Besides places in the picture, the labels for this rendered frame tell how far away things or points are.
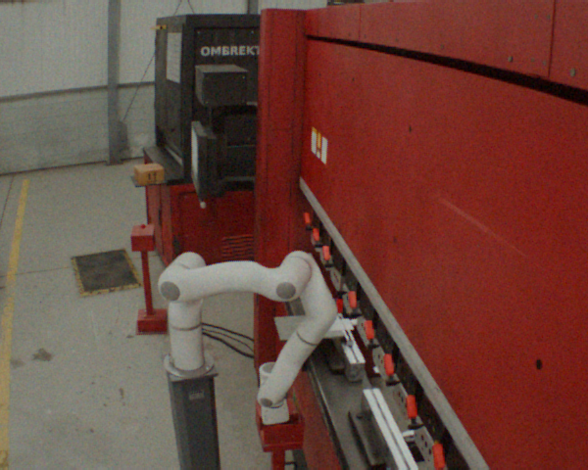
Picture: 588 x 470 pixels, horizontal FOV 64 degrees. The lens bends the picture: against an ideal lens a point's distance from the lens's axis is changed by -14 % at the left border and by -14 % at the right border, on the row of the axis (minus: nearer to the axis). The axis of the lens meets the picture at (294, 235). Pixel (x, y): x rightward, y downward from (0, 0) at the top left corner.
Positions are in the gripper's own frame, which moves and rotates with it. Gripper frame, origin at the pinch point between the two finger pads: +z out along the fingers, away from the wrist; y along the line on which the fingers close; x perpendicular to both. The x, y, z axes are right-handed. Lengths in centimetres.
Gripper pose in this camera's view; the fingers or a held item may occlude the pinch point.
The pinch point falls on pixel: (276, 429)
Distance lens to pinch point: 214.6
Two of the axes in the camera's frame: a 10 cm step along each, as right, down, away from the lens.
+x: 2.1, 3.8, -9.0
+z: 0.4, 9.2, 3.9
